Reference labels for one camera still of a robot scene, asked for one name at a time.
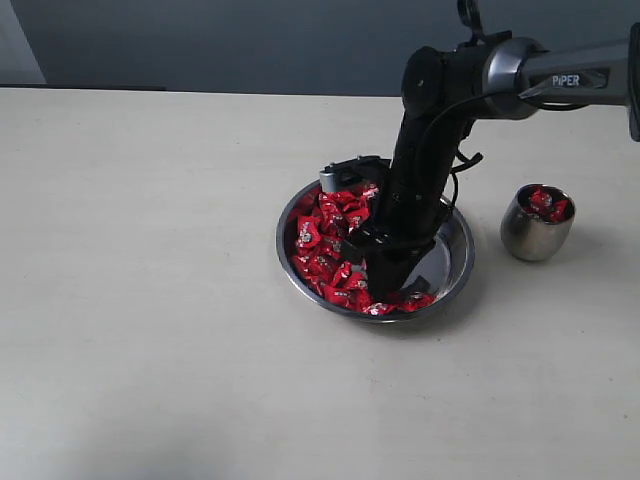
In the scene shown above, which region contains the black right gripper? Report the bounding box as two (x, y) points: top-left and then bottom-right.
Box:
(342, 169), (451, 302)

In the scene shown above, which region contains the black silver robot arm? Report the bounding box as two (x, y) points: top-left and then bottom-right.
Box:
(342, 1), (639, 301)

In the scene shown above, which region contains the round steel plate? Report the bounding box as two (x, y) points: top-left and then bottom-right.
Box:
(275, 180), (476, 324)

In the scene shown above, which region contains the steel cup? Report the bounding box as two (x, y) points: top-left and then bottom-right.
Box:
(500, 184), (576, 262)

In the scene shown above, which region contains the red candy in cup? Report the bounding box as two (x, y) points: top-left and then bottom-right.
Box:
(524, 186), (570, 224)

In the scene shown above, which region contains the red wrapped candy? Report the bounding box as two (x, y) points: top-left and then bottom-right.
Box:
(397, 292), (437, 313)
(295, 215), (322, 250)
(318, 191), (361, 214)

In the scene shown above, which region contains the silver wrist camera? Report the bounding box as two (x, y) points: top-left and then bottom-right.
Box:
(319, 155), (392, 194)

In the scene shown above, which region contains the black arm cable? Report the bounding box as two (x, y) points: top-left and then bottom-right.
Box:
(414, 92), (501, 211)

